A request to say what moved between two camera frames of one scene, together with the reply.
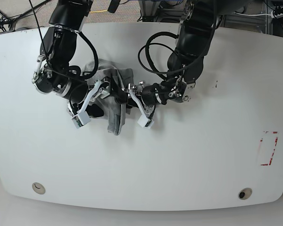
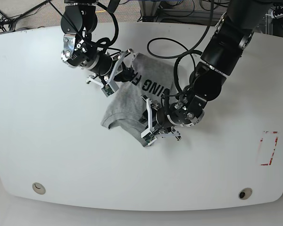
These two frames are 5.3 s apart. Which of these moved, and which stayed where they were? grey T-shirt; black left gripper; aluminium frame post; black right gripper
Moved: grey T-shirt; black right gripper; black left gripper
Stayed: aluminium frame post
